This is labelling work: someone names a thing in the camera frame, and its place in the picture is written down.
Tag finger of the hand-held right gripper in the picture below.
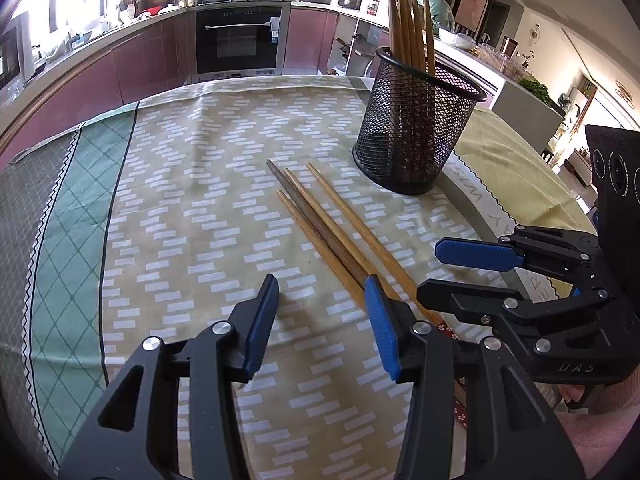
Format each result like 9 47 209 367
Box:
434 226 599 287
416 279 612 332

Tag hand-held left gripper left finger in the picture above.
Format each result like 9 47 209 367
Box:
60 274 281 480

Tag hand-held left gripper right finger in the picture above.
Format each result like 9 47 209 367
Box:
364 274 586 480

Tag light wooden chopstick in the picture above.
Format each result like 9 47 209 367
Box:
276 189 370 307
306 161 458 341
284 167 373 278

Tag dark brown wooden chopstick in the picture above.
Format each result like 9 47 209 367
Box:
266 159 368 281

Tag black mesh holder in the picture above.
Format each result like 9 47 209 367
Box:
352 46 488 196

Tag bunch of wooden chopsticks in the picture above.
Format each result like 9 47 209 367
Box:
382 0 437 181

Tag person's right forearm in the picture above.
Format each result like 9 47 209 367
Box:
545 382 640 480

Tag person's right hand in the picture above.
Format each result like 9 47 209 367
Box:
561 384 592 407

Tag patchwork printed tablecloth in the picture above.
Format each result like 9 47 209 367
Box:
0 74 601 480

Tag green leafy vegetables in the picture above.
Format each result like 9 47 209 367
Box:
517 76 556 106

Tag clear plastic container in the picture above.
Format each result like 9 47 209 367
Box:
475 42 523 80

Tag white bowl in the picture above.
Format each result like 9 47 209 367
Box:
436 26 477 50

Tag green covered appliance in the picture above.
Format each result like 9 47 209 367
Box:
424 0 457 32

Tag black built-in oven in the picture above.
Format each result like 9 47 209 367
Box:
194 4 285 77

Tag pink sink counter cabinets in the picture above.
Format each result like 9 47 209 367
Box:
0 7 197 161

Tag white microwave oven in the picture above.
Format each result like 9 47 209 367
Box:
0 12 28 88

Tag framed wall painting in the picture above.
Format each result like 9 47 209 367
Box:
456 0 490 32

